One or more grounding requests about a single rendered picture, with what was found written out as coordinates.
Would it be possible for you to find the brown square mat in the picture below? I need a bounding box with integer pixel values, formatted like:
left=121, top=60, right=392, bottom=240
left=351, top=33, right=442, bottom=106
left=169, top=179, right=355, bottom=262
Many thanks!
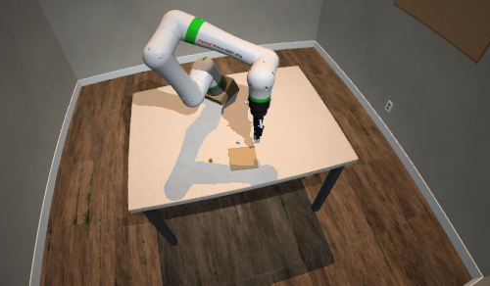
left=228, top=146, right=258, bottom=171

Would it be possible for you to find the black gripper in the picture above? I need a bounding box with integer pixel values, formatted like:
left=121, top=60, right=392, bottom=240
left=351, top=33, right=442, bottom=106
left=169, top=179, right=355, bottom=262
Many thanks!
left=250, top=109, right=268, bottom=143

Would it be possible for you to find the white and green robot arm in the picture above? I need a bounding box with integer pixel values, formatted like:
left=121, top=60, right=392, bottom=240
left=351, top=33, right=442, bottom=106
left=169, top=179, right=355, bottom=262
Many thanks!
left=142, top=10, right=279, bottom=112

